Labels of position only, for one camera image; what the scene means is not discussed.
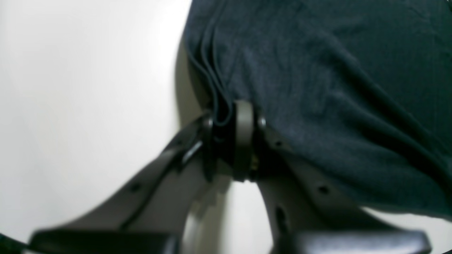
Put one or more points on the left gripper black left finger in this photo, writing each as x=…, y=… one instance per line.
x=149, y=214

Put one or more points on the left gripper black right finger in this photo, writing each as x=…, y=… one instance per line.
x=307, y=213

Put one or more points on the black long-sleeve T-shirt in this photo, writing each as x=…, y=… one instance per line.
x=360, y=88

